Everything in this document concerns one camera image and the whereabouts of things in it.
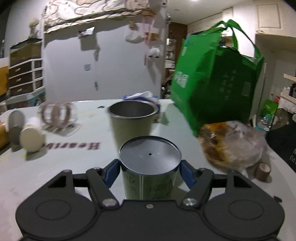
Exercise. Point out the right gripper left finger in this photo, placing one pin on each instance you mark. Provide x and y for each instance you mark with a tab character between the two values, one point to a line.
100	180

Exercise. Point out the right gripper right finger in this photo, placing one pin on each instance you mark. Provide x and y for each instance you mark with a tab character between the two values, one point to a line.
199	183

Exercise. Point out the beige paper cup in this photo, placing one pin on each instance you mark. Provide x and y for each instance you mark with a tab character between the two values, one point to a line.
130	119

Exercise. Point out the white ceramic cup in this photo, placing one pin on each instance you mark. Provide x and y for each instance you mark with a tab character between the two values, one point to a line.
32	137

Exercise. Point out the grey metal cup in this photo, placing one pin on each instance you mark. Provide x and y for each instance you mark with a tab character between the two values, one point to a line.
16	122

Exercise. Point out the plastic bag of bread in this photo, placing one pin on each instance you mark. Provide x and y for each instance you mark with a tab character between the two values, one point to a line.
232	144

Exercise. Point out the small cork stopper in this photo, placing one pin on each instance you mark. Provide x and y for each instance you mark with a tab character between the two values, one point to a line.
262	171

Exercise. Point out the clear glass jar rack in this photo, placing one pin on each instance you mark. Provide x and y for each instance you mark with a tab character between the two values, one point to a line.
60	118

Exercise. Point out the green shopping bag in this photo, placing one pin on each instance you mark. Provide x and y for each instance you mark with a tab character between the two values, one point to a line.
213	83

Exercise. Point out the drawer cabinet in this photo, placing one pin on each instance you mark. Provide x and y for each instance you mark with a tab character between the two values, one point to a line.
26	77

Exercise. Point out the white plush toy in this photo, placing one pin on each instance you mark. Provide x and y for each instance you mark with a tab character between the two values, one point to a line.
154	52

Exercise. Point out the fish tank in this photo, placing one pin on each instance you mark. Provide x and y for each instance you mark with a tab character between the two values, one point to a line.
25	50

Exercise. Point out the patterned hanging cloth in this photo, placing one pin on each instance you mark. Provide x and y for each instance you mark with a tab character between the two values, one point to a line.
64	14

